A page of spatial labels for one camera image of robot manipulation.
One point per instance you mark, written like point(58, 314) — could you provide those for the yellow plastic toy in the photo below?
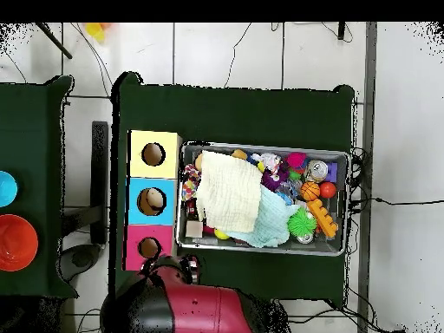
point(94, 30)

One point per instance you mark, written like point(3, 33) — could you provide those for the cream muslin cloth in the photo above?
point(229, 190)

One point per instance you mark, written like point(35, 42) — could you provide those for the plain wooden cube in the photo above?
point(194, 229)

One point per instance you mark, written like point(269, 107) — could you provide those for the green spiky rubber ball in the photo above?
point(301, 222)

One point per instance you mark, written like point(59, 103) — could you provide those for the orange bowl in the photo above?
point(15, 242)

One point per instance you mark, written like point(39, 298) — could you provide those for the small orange basketball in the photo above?
point(310, 191)

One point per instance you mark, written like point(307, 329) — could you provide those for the pink spiky rubber ball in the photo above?
point(295, 160)

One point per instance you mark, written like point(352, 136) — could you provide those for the black rod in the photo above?
point(55, 42)

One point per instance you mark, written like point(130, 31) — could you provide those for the light blue bowl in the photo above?
point(7, 189)

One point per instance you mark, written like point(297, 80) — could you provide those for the wooden box with three holes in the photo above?
point(152, 215)

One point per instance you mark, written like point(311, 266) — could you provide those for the crumpled polka dot paper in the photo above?
point(190, 184)

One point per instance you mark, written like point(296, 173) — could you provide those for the dark green side table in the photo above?
point(27, 121)

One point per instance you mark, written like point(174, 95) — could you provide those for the dark green tablecloth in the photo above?
point(242, 114)

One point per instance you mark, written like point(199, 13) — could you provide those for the smooth orange-red ball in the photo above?
point(327, 190)

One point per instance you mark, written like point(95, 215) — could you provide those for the mint green muslin cloth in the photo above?
point(270, 222)

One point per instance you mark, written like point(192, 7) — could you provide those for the orange toy building brick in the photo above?
point(322, 218)

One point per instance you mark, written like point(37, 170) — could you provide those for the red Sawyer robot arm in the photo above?
point(208, 312)

